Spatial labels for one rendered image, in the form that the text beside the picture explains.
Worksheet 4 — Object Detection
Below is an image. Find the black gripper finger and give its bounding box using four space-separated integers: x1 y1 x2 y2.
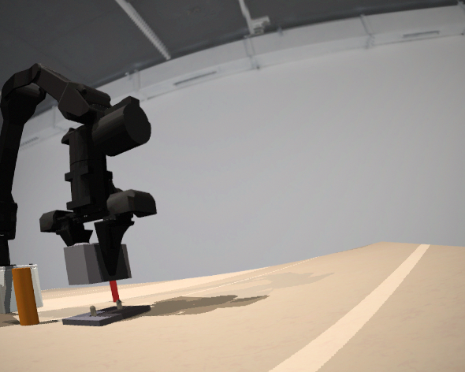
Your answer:
55 229 93 247
94 219 135 276

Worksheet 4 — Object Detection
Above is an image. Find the orange-brown cylinder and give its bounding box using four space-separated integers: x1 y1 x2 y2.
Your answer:
12 267 39 326

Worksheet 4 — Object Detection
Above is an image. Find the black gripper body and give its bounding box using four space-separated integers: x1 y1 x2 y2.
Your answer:
39 159 157 233

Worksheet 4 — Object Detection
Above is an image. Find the red peg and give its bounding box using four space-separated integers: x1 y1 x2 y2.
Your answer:
110 281 119 303

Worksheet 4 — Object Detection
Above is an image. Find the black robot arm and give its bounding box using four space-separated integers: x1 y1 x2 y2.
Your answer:
0 63 151 267

